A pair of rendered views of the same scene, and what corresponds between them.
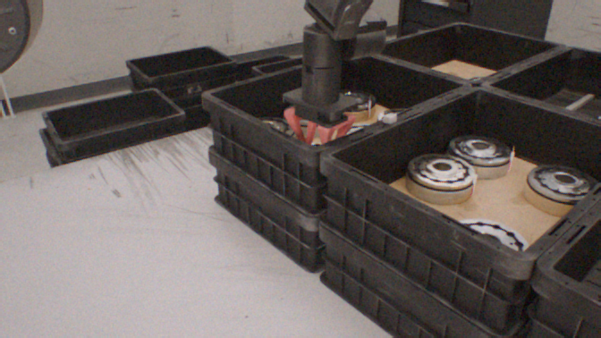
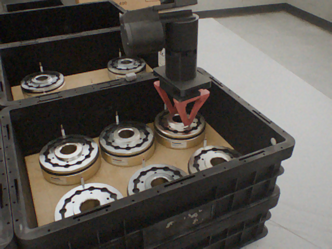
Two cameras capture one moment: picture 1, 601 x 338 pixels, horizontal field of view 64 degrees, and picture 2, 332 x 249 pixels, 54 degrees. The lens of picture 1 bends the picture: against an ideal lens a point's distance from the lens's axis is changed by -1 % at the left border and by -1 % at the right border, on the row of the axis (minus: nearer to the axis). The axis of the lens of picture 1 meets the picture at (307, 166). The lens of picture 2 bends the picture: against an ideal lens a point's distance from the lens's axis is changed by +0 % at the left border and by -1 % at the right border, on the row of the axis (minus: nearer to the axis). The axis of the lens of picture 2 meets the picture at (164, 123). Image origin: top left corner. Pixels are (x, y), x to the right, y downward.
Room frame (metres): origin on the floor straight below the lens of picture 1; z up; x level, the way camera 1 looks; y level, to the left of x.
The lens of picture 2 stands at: (1.22, 0.10, 1.23)
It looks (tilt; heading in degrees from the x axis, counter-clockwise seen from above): 35 degrees down; 196
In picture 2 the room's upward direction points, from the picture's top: straight up
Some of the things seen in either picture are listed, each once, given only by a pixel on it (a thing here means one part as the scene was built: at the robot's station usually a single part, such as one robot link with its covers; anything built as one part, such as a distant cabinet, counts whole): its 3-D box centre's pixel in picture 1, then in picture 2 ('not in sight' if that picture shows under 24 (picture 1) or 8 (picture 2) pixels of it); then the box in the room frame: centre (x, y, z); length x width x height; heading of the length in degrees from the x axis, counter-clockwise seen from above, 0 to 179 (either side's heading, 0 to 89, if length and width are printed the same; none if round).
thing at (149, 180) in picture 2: not in sight; (160, 184); (0.88, -0.01, 0.86); 0.05 x 0.05 x 0.01
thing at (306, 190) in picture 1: (338, 121); (140, 154); (0.82, -0.06, 0.87); 0.40 x 0.30 x 0.11; 132
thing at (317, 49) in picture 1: (325, 45); (177, 31); (0.70, -0.03, 1.04); 0.07 x 0.06 x 0.07; 125
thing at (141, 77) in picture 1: (187, 109); not in sight; (2.05, 0.54, 0.37); 0.40 x 0.30 x 0.45; 125
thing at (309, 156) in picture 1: (339, 95); (139, 129); (0.82, -0.06, 0.92); 0.40 x 0.30 x 0.02; 132
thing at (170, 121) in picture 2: not in sight; (179, 119); (0.70, -0.02, 0.86); 0.05 x 0.05 x 0.01
